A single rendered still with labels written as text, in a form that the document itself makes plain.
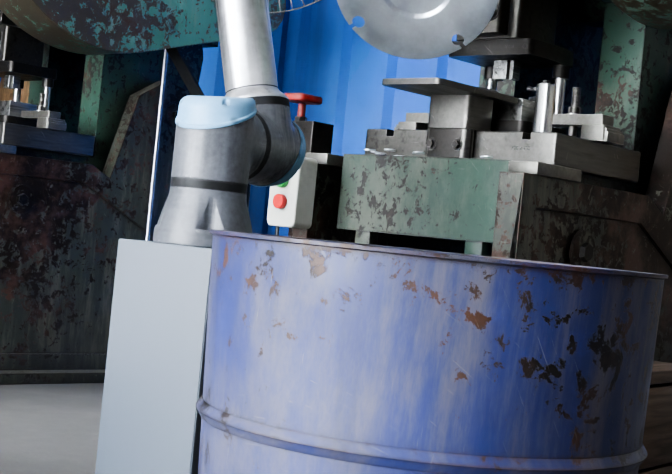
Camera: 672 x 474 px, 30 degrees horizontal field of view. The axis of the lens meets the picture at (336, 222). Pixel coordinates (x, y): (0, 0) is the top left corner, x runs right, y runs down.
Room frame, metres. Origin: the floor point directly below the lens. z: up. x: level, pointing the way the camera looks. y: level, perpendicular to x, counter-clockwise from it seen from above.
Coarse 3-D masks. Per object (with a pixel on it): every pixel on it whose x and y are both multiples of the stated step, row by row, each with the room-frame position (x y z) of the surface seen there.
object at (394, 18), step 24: (360, 0) 2.20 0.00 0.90; (384, 0) 2.20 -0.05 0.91; (408, 0) 2.20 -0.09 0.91; (432, 0) 2.19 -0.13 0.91; (456, 0) 2.18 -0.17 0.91; (480, 0) 2.17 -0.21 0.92; (384, 24) 2.22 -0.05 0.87; (408, 24) 2.22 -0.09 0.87; (432, 24) 2.21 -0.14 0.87; (456, 24) 2.20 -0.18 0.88; (480, 24) 2.20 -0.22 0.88; (384, 48) 2.25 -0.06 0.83; (408, 48) 2.24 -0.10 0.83; (432, 48) 2.24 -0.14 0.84; (456, 48) 2.23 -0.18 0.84
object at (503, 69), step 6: (498, 60) 2.45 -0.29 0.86; (504, 60) 2.44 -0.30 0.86; (498, 66) 2.45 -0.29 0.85; (504, 66) 2.44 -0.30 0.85; (510, 66) 2.44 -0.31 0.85; (516, 66) 2.44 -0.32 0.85; (498, 72) 2.45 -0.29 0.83; (504, 72) 2.44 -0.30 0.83; (510, 72) 2.44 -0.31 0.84; (516, 72) 2.44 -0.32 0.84; (492, 78) 2.47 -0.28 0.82; (498, 78) 2.45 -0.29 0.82; (504, 78) 2.44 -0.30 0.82; (510, 78) 2.44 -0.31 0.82; (516, 78) 2.44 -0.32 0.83
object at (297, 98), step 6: (288, 96) 2.49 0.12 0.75; (294, 96) 2.48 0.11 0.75; (300, 96) 2.48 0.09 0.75; (306, 96) 2.48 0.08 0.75; (312, 96) 2.49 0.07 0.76; (294, 102) 2.53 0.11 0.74; (300, 102) 2.51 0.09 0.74; (306, 102) 2.50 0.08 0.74; (312, 102) 2.50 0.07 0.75; (318, 102) 2.51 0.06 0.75; (300, 108) 2.51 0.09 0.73; (300, 114) 2.51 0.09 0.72
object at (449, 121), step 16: (384, 80) 2.28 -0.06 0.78; (400, 80) 2.26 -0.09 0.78; (416, 80) 2.23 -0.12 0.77; (432, 80) 2.21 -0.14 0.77; (448, 80) 2.21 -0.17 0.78; (432, 96) 2.36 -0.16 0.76; (448, 96) 2.33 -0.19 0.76; (464, 96) 2.31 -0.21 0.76; (480, 96) 2.31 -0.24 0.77; (496, 96) 2.32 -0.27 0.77; (512, 96) 2.36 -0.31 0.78; (432, 112) 2.35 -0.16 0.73; (448, 112) 2.33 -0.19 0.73; (464, 112) 2.30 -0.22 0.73; (480, 112) 2.32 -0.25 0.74; (432, 128) 2.35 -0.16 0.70; (448, 128) 2.33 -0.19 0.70; (464, 128) 2.30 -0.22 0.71; (480, 128) 2.33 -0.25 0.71; (432, 144) 2.34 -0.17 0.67; (448, 144) 2.32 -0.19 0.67; (464, 144) 2.30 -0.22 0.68
